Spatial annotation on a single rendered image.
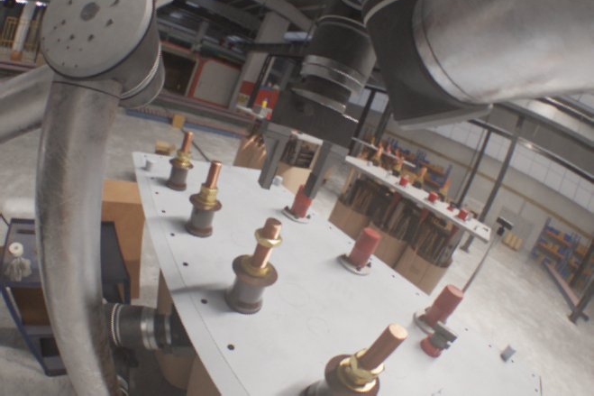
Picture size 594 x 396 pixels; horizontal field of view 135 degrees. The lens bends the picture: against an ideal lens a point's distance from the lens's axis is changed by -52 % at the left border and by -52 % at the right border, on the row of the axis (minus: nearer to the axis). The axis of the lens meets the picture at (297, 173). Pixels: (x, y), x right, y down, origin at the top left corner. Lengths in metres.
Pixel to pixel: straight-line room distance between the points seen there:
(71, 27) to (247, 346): 0.53
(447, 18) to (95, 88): 0.32
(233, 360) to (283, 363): 0.09
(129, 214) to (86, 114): 1.44
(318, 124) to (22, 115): 0.58
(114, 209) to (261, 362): 1.41
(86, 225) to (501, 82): 0.41
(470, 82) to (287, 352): 0.48
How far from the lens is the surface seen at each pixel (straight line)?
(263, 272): 0.48
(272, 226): 0.43
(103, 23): 0.30
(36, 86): 0.59
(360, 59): 0.37
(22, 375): 2.04
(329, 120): 0.39
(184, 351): 0.60
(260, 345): 0.50
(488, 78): 0.16
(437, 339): 0.70
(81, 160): 0.32
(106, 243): 1.41
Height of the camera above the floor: 1.76
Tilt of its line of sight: 13 degrees down
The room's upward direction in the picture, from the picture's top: 22 degrees clockwise
